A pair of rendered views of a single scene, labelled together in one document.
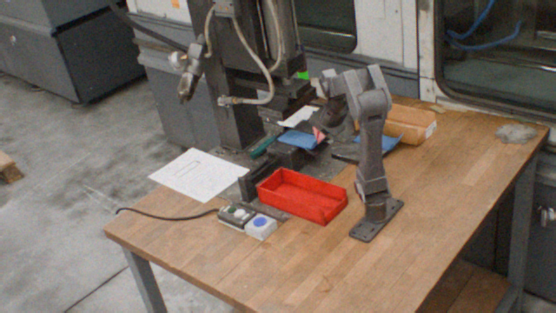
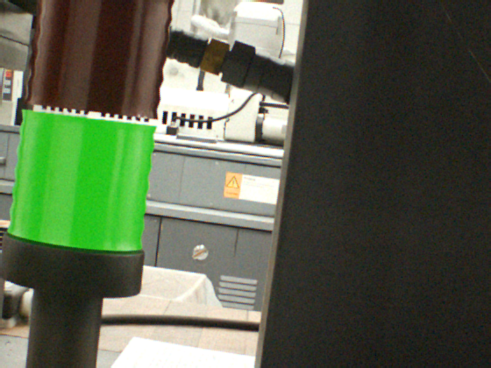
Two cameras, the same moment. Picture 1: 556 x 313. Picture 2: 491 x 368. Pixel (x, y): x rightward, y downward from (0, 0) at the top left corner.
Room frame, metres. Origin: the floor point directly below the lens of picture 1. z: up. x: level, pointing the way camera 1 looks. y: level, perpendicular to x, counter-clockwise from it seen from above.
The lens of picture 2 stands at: (2.20, -0.31, 1.09)
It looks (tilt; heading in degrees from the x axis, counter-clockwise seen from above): 3 degrees down; 136
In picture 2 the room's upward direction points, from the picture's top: 8 degrees clockwise
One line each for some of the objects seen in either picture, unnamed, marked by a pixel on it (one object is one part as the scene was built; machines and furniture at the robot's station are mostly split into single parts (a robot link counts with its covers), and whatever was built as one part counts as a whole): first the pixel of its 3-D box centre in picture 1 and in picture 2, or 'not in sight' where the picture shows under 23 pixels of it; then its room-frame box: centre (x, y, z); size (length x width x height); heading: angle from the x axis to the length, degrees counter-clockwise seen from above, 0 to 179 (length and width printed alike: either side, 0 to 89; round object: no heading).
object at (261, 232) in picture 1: (261, 229); not in sight; (1.32, 0.09, 0.90); 0.07 x 0.07 x 0.06; 45
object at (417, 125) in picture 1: (394, 122); not in sight; (1.74, -0.41, 0.93); 0.25 x 0.13 x 0.08; 45
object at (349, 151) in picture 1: (365, 149); not in sight; (1.64, -0.29, 0.91); 0.17 x 0.16 x 0.02; 135
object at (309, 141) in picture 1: (301, 136); not in sight; (1.64, -0.08, 1.00); 0.15 x 0.07 x 0.03; 46
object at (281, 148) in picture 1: (296, 136); not in sight; (1.67, -0.07, 0.98); 0.20 x 0.10 x 0.01; 135
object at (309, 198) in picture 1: (301, 195); not in sight; (1.42, -0.04, 0.93); 0.25 x 0.12 x 0.06; 45
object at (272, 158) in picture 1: (263, 172); not in sight; (1.55, 0.06, 0.95); 0.15 x 0.03 x 0.10; 135
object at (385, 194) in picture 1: (372, 188); not in sight; (1.29, -0.23, 1.00); 0.09 x 0.06 x 0.06; 99
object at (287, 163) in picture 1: (298, 148); not in sight; (1.67, -0.07, 0.94); 0.20 x 0.10 x 0.07; 135
